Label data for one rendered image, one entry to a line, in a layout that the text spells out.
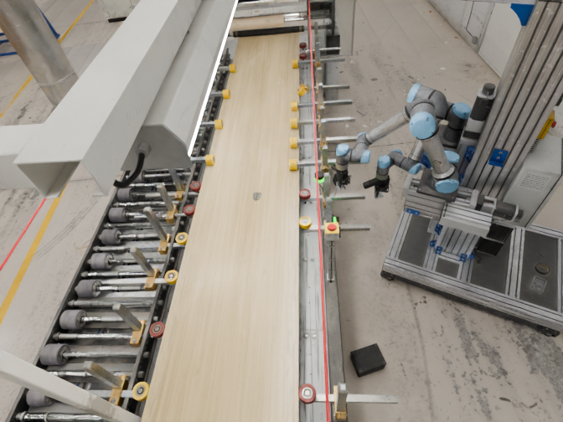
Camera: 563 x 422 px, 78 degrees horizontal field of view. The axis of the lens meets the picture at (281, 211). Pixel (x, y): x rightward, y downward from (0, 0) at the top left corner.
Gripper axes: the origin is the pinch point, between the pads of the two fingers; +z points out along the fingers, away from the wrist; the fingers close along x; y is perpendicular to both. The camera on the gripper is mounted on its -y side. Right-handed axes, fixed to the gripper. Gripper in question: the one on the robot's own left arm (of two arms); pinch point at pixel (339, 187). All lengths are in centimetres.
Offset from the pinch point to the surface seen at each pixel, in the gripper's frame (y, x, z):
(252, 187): -33, -52, 11
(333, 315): 66, -32, 31
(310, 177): -54, 0, 39
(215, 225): -10, -83, 11
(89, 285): 3, -166, 15
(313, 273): 31, -31, 39
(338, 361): 90, -40, 31
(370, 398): 114, -35, 19
